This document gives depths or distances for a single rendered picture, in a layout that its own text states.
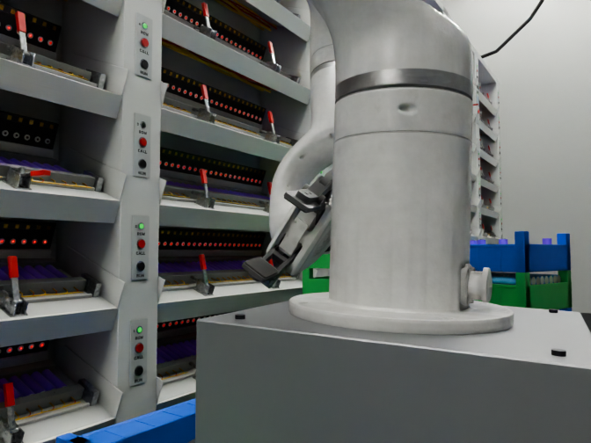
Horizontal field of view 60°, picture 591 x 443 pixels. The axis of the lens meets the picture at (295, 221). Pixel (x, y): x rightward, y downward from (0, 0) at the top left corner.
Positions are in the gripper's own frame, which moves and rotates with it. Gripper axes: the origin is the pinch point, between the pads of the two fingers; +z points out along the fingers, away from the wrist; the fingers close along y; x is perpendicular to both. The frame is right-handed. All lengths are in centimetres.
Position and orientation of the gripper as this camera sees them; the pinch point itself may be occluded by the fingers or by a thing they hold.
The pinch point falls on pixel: (277, 236)
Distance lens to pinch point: 55.3
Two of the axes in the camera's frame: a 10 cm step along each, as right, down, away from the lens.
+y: -5.0, 8.2, 2.7
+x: -7.8, -5.7, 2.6
